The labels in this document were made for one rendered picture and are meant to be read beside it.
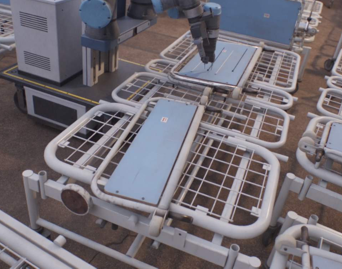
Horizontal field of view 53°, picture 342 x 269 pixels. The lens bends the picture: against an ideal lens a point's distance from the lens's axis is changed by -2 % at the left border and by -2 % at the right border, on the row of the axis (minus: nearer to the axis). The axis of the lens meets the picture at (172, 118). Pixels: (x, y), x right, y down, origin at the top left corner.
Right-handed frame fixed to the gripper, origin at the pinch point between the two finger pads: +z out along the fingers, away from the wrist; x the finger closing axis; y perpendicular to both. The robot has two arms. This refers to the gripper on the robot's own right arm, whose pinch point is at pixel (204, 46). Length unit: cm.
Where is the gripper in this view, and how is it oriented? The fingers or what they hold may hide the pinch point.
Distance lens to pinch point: 181.5
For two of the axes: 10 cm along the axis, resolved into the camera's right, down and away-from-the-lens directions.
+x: -2.3, 5.9, -7.7
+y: -9.2, 1.2, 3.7
